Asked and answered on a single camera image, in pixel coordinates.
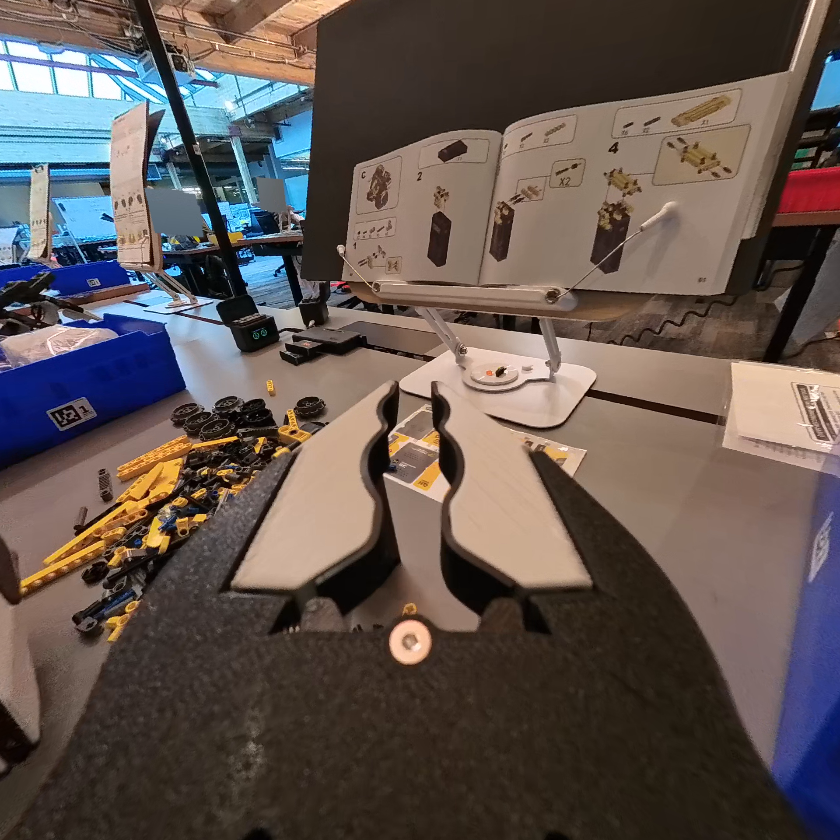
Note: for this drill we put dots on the black partition board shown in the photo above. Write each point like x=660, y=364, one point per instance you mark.
x=525, y=51

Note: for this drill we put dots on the black pole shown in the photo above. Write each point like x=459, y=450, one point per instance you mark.
x=190, y=144

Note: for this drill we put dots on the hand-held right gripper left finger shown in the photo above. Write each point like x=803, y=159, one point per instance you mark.
x=315, y=519

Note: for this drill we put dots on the white book stand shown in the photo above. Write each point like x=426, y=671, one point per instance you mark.
x=565, y=393
x=177, y=299

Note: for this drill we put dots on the tall instruction booklet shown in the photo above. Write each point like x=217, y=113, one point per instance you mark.
x=132, y=197
x=39, y=210

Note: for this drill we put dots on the pile of mixed building pieces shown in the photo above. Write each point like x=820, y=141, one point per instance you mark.
x=150, y=471

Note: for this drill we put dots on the blue storage bin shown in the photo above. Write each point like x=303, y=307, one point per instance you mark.
x=99, y=393
x=66, y=276
x=813, y=656

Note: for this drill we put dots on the sticker sheet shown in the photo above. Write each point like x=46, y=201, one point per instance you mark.
x=413, y=459

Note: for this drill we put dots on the black flat hub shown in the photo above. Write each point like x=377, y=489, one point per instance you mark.
x=327, y=341

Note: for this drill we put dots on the document in clear sleeve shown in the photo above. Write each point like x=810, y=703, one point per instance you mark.
x=767, y=407

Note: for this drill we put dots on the grey toothed rack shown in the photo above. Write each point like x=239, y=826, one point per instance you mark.
x=105, y=484

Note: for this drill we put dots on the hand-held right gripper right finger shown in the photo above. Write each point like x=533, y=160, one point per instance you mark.
x=512, y=519

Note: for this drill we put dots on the black charging case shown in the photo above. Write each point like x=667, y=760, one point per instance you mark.
x=243, y=321

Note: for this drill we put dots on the group of dark toy wheels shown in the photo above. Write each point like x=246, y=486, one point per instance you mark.
x=216, y=426

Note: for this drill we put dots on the small black charger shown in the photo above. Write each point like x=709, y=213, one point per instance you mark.
x=313, y=313

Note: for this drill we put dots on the dark grey short axle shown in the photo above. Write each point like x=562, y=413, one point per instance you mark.
x=80, y=519

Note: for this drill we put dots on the red crate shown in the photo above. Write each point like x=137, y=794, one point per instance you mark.
x=810, y=190

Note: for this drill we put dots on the black tool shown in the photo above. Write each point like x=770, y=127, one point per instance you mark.
x=26, y=291

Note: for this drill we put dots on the clear plastic bag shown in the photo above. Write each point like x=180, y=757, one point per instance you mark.
x=52, y=344

